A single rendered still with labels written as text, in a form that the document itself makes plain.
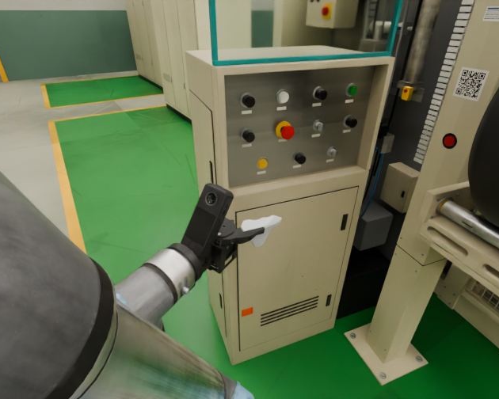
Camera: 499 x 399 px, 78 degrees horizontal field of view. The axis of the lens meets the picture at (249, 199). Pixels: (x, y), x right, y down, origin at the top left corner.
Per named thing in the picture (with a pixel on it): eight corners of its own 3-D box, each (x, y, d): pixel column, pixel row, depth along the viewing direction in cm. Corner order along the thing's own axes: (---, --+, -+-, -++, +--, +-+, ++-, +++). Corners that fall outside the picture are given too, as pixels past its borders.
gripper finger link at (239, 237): (257, 223, 58) (211, 230, 55) (257, 215, 57) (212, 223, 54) (266, 240, 54) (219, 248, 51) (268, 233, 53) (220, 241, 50)
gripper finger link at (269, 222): (276, 235, 62) (233, 244, 58) (281, 212, 58) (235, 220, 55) (283, 246, 59) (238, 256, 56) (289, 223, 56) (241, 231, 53)
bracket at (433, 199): (416, 218, 93) (425, 190, 88) (504, 194, 105) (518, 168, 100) (424, 224, 90) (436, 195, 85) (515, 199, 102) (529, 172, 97)
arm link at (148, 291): (82, 348, 41) (62, 305, 37) (146, 294, 49) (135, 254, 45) (120, 380, 38) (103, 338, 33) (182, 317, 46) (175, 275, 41)
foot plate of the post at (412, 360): (344, 334, 154) (344, 331, 153) (386, 317, 162) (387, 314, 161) (381, 385, 133) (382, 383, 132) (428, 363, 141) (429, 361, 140)
